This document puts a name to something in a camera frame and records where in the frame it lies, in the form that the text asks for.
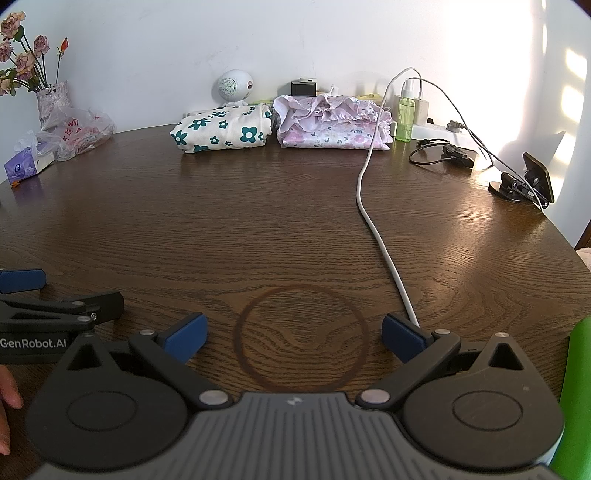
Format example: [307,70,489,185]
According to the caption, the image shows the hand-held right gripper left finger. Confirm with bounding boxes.
[56,312,234,409]

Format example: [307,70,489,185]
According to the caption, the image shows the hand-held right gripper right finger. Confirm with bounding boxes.
[355,313,536,411]

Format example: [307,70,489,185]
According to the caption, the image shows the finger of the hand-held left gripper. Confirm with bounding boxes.
[0,269,47,295]
[0,290,125,331]

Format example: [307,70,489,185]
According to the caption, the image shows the person's left hand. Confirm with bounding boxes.
[0,364,24,456]

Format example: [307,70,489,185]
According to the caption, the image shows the purple tissue pack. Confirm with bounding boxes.
[3,142,59,184]

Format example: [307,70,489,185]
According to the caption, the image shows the clear plastic bag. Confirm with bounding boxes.
[34,106,116,162]

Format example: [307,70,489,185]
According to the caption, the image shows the patterned flower vase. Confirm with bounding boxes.
[36,80,73,130]

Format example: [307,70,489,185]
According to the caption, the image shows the black phone holder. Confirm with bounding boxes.
[488,170,537,204]

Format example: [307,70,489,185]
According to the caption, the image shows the bright green object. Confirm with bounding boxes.
[551,316,591,480]

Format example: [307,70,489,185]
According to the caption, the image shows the black adapter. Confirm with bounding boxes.
[441,143,476,170]

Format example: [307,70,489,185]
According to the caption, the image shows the green floral folded cloth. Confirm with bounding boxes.
[169,103,274,155]

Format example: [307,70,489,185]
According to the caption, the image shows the black phone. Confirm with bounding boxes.
[521,152,555,204]

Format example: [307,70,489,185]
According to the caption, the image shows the green spray bottle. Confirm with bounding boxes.
[394,79,417,143]

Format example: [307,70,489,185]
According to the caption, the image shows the dried pink flowers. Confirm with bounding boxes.
[0,11,73,96]

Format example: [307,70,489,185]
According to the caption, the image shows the white charger block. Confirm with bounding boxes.
[394,89,430,126]

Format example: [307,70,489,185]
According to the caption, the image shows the plain pink folded cloth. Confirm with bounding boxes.
[272,93,394,136]

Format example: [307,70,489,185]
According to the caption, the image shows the thick white cable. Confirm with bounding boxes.
[355,67,421,329]

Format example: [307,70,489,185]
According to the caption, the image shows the thin grey cable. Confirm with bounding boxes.
[417,78,542,200]

